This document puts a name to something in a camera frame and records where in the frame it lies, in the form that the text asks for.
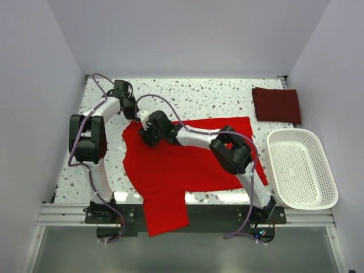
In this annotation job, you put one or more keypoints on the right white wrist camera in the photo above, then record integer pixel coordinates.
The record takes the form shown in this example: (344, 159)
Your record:
(143, 116)

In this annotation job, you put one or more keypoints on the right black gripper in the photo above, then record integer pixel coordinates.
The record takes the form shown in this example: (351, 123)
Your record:
(145, 135)

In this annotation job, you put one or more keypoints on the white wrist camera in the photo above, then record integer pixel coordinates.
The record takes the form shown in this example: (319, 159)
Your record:
(130, 90)
(143, 116)

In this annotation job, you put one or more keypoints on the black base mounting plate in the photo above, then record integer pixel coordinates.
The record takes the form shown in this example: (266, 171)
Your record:
(128, 220)

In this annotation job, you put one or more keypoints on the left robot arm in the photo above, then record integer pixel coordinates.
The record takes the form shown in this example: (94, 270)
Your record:
(88, 146)

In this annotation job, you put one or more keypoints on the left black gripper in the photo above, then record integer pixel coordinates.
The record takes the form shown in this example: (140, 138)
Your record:
(131, 115)

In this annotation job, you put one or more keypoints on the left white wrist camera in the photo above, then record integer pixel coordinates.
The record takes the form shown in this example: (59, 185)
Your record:
(130, 90)

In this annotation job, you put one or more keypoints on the bright red t shirt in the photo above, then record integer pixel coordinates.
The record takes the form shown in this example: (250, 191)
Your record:
(163, 174)

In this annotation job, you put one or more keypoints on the white perforated plastic basket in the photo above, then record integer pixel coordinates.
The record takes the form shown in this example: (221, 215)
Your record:
(301, 177)

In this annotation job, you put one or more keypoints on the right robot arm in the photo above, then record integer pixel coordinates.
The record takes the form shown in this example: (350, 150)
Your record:
(235, 153)

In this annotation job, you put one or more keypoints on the folded dark red t shirt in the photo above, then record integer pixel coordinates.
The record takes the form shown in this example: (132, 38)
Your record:
(276, 105)

